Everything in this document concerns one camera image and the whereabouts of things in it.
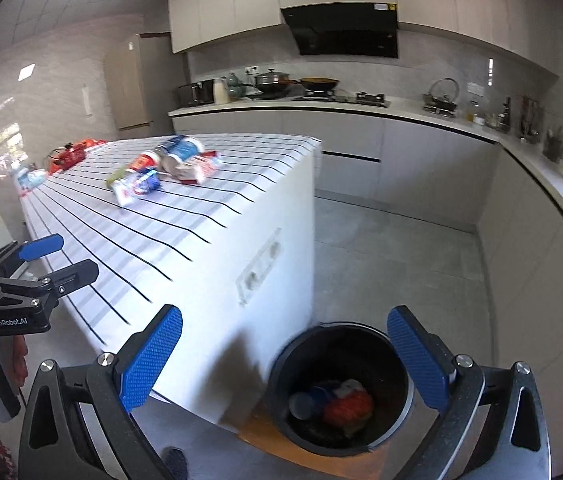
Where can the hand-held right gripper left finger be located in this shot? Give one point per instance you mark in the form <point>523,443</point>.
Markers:
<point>154,355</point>

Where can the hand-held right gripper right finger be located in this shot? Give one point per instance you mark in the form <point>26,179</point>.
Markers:
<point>419,355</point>

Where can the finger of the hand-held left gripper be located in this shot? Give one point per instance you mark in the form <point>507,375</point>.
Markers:
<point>41,246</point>
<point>79,272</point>

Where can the white tissue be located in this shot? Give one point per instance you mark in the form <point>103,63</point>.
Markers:
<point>350,386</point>

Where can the red mesh ball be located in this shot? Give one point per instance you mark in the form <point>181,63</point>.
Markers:
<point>349,406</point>

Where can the blue and white snack packet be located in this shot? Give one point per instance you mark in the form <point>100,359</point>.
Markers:
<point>134,188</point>

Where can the yellow-green sponge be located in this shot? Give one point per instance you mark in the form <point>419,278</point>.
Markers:
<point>117,176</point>

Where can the red paper cup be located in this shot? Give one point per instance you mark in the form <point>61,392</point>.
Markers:
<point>144,161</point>

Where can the black plastic bin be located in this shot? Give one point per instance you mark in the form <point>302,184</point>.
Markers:
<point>286,360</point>

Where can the blue and white paper cup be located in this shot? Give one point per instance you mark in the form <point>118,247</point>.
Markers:
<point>184,151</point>

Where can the red and white carton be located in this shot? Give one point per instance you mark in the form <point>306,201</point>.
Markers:
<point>201,168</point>

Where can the tissue packet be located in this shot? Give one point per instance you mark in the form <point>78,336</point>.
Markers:
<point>31,179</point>

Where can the red bag at table edge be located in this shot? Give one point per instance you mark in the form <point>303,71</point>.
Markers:
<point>66,159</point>

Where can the red plastic packet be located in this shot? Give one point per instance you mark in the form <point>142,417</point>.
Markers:
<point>89,142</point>

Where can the white checkered tablecloth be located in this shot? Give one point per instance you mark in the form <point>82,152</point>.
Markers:
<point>211,240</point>

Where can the brown wooden stool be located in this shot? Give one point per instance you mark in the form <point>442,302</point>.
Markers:
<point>266,435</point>

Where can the grey lower cabinets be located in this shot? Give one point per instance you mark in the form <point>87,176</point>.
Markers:
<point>436,175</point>

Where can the black microwave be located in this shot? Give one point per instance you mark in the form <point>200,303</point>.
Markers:
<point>195,93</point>

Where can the white jug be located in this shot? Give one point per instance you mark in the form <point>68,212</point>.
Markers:
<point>220,92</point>

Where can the green teapot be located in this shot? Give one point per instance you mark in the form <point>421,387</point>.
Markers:
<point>235,87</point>

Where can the yellow jar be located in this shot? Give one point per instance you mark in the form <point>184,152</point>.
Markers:
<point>475,115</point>

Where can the dark chopstick holder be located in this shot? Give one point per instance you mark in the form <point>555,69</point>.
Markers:
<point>555,149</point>

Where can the dark glass bottle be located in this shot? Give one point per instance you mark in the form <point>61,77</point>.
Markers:
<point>505,117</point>

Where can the black induction cooker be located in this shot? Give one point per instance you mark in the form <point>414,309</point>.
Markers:
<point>266,96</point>

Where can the metal utensil holder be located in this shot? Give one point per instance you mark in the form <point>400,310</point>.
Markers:
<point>530,122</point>

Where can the black gas stove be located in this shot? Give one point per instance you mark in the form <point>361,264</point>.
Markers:
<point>346,100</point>

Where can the grey pot with lid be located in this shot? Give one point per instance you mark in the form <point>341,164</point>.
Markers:
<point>271,82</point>

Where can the black wok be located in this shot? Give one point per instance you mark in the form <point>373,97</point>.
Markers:
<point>319,84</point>

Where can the black range hood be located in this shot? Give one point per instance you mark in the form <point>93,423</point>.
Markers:
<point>341,32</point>

